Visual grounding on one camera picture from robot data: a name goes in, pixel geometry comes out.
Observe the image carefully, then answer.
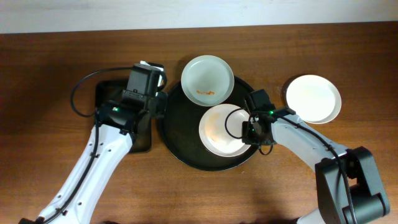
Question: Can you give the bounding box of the round black tray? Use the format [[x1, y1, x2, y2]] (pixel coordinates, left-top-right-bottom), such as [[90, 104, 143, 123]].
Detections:
[[158, 82, 257, 171]]

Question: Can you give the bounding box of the black rectangular tray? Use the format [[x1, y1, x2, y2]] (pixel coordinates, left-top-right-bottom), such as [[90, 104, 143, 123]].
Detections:
[[95, 79, 152, 154]]

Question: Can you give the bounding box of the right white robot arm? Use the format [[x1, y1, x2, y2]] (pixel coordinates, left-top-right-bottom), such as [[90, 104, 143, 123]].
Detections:
[[241, 108, 390, 223]]

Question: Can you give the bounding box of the pale pink plate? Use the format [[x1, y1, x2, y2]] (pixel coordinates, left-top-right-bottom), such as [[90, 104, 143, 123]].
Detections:
[[198, 104, 250, 157]]

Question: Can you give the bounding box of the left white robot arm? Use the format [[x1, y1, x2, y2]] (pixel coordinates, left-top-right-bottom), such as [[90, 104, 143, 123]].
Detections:
[[32, 91, 167, 224]]

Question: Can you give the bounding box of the pale green plate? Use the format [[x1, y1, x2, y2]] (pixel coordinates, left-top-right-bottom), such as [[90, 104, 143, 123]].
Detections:
[[181, 55, 234, 106]]

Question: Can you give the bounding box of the white plate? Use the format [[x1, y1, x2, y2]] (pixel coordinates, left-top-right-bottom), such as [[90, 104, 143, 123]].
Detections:
[[285, 75, 342, 124]]

